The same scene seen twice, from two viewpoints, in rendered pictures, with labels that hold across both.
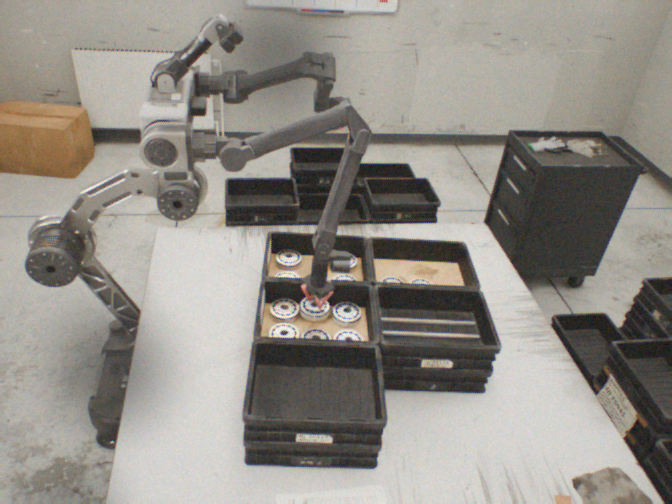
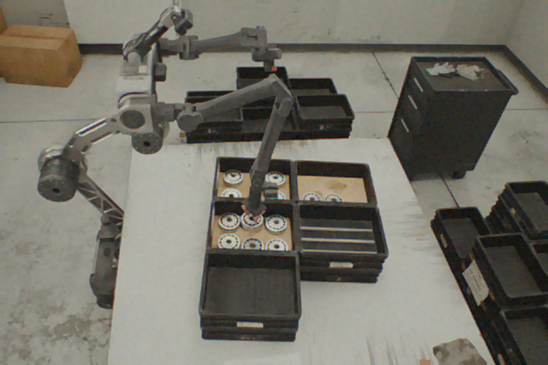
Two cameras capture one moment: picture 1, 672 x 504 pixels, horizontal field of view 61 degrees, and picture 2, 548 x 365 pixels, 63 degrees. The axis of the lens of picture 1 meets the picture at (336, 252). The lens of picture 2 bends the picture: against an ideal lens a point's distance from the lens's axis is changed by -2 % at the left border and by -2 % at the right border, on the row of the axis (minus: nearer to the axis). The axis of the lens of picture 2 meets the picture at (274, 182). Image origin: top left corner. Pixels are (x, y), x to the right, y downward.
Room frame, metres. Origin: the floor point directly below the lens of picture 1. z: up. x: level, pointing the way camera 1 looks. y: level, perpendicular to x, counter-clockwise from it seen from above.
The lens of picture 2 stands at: (0.09, -0.03, 2.52)
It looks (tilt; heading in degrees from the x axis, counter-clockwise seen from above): 45 degrees down; 0
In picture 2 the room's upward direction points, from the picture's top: 6 degrees clockwise
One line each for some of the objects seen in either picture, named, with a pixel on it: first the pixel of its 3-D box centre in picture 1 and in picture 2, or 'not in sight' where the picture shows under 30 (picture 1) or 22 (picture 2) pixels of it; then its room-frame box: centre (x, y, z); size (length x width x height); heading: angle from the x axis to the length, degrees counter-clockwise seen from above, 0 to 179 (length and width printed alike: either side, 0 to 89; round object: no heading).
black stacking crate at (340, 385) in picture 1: (314, 392); (250, 290); (1.12, 0.02, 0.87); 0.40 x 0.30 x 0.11; 94
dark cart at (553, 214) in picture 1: (549, 214); (441, 122); (3.02, -1.28, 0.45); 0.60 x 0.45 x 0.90; 102
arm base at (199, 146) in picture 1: (201, 147); (163, 112); (1.49, 0.42, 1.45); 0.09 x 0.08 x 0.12; 12
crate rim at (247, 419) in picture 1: (315, 381); (251, 283); (1.12, 0.02, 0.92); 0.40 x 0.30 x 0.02; 94
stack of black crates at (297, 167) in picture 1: (321, 189); (261, 100); (3.18, 0.13, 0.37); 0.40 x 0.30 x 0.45; 102
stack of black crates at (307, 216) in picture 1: (329, 231); (267, 136); (2.79, 0.05, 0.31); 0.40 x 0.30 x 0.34; 102
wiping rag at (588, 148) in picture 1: (587, 146); (473, 70); (3.09, -1.39, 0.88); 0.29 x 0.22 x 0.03; 102
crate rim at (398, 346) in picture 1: (433, 317); (340, 230); (1.45, -0.35, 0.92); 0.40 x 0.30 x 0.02; 94
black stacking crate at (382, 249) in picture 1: (419, 274); (332, 190); (1.75, -0.33, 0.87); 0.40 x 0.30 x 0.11; 94
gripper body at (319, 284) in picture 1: (318, 278); (253, 201); (1.49, 0.05, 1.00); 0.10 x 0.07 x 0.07; 49
